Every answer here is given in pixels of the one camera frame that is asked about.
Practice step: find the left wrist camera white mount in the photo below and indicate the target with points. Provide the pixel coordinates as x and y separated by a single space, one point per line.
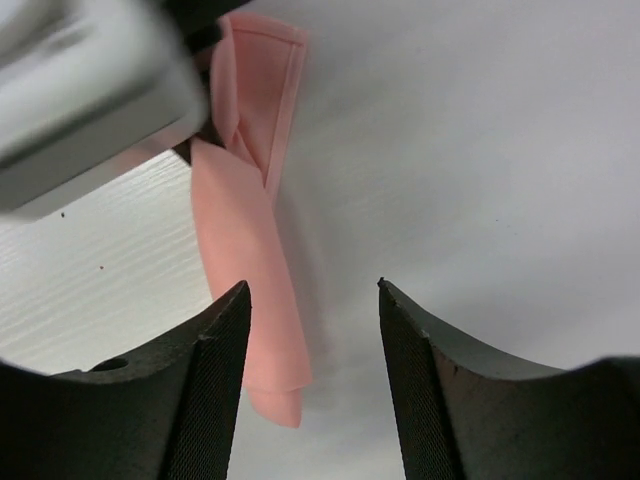
89 91

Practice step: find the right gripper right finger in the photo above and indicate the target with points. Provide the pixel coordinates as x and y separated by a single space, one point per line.
467 410

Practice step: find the pink cloth napkin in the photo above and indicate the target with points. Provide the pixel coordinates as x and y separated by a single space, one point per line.
255 76

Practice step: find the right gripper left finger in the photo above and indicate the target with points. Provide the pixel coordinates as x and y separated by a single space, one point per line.
164 410

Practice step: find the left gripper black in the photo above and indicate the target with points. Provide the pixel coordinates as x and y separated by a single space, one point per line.
199 24

